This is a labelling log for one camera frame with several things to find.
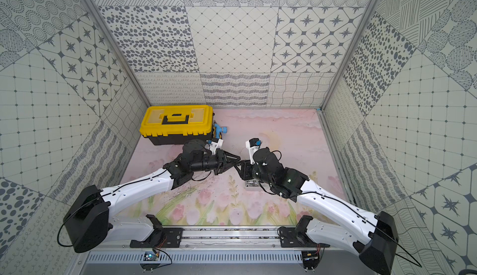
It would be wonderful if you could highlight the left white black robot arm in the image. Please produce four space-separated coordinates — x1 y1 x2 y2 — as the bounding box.
61 140 241 253

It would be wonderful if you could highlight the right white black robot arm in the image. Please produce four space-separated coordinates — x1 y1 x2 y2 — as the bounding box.
235 148 404 275

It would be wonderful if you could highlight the clear plastic storage box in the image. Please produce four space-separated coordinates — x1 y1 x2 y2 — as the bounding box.
245 179 267 192

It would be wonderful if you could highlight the blue yellow hand tool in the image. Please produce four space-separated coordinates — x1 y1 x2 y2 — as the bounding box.
214 122 228 139

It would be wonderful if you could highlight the yellow black toolbox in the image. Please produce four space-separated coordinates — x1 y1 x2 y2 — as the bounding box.
140 105 214 145

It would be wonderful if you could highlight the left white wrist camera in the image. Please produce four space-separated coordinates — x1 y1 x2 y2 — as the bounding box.
207 138 224 155

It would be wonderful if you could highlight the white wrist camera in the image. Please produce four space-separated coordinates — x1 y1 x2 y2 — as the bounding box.
245 138 262 165
207 138 224 155

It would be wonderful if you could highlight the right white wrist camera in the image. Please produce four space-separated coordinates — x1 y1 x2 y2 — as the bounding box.
245 138 262 165

